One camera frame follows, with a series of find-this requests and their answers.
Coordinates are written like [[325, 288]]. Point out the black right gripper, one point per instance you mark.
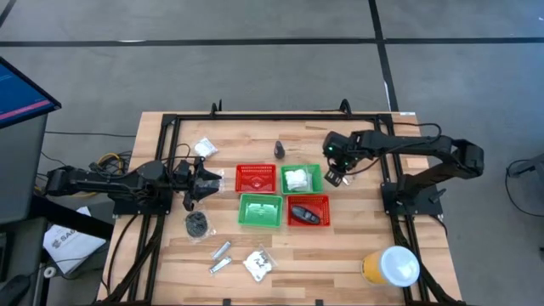
[[340, 151]]

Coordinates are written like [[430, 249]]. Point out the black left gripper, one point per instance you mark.
[[187, 183]]

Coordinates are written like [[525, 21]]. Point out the clear bag of cotton swabs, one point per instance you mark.
[[206, 148]]

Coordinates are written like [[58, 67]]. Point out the white cotton pads bag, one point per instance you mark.
[[296, 179]]

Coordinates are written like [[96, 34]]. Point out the black oblong toiletry item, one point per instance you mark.
[[304, 214]]

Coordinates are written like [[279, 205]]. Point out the clear handwritten vanity pack bag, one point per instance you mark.
[[258, 264]]

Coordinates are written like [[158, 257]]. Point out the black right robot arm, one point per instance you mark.
[[425, 146]]

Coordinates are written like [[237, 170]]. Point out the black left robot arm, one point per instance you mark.
[[127, 185]]

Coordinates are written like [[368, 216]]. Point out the green slotted plastic basket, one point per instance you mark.
[[316, 183], [251, 212]]

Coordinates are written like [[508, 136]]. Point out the red slotted plastic basket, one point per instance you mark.
[[246, 178], [324, 202]]

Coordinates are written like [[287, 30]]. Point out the small black standing bottle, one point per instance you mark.
[[279, 151]]

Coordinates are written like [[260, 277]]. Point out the black table clamp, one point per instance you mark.
[[217, 108], [226, 302], [345, 107], [319, 302]]

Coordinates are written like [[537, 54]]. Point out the white label sticker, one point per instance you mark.
[[408, 113]]

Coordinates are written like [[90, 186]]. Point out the yellow wipes canister white lid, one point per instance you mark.
[[395, 266]]

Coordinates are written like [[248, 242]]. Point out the black metal beam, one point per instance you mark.
[[64, 217]]

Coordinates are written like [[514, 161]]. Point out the white printed paper sheet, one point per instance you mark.
[[68, 246]]

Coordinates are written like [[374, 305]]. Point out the white tape roll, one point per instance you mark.
[[46, 272]]

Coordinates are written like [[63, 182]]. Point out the grey cabinet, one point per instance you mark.
[[17, 170]]

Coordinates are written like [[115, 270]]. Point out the monitor with blue screen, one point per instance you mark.
[[21, 93]]

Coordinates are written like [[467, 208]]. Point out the black rounded device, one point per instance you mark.
[[13, 291]]

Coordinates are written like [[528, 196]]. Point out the black aluminium table frame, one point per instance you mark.
[[276, 117]]

